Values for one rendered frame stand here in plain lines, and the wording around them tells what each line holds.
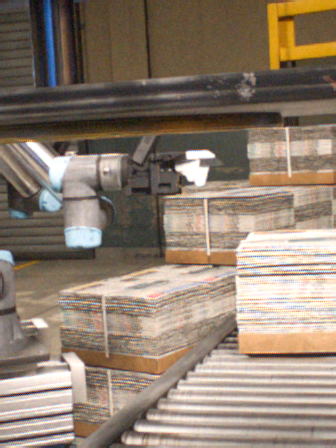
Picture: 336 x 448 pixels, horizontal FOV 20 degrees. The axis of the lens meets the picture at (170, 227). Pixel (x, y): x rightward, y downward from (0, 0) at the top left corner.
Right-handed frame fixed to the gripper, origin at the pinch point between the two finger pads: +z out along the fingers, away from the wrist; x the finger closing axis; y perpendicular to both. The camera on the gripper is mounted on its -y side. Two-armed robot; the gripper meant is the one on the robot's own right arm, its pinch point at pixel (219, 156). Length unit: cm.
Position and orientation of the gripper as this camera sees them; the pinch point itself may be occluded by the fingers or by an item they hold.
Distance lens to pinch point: 195.2
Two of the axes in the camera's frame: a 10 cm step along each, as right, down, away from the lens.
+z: 9.9, -0.4, -1.6
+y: 0.4, 10.0, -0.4
